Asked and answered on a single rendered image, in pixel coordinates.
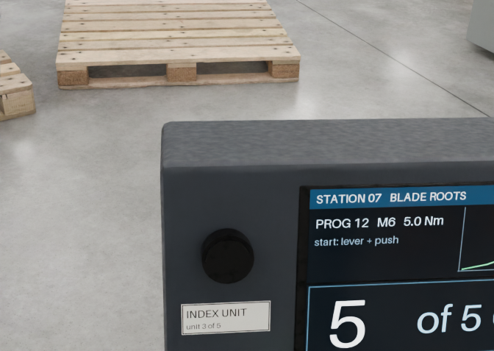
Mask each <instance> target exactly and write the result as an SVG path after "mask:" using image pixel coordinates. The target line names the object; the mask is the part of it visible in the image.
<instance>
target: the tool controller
mask: <svg viewBox="0 0 494 351"><path fill-rule="evenodd" d="M160 199H161V228H162V287H163V317H164V347H165V351H304V332H305V313H306V294H307V285H312V284H332V283H368V282H387V281H393V293H392V303H391V313H390V331H389V341H388V351H494V117H473V118H358V119H300V120H242V121H169V122H167V123H165V124H164V125H163V127H162V132H161V153H160Z"/></svg>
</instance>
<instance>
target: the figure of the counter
mask: <svg viewBox="0 0 494 351"><path fill-rule="evenodd" d="M392 293H393V281H387V282H368V283H332V284H312V285H307V294H306V313H305V332H304V351H388V341H389V331H390V313H391V303H392Z"/></svg>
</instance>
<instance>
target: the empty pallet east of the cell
mask: <svg viewBox="0 0 494 351"><path fill-rule="evenodd" d="M62 22H63V23H62V27H61V33H60V42H59V46H58V53H57V59H56V67H57V81H58V88H59V89H63V90H79V89H103V88H144V87H148V86H165V85H232V84H251V83H272V82H297V81H298V80H299V70H300V64H299V63H300V61H301V55H300V54H299V52H298V50H297V48H296V47H295V46H293V42H292V41H291V39H290V38H289V37H288V36H287V33H286V31H285V30H284V29H283V28H282V25H281V24H280V22H279V20H278V19H276V15H275V13H274V12H273V11H272V9H271V7H270V5H269V4H268V3H267V1H266V0H65V9H64V15H63V19H62ZM262 60H264V61H265V62H266V64H267V66H268V71H266V72H265V73H245V74H201V75H199V74H196V63H198V62H204V63H211V62H234V61H262ZM161 63H166V75H164V76H155V77H113V78H90V77H89V71H88V66H92V65H136V64H161Z"/></svg>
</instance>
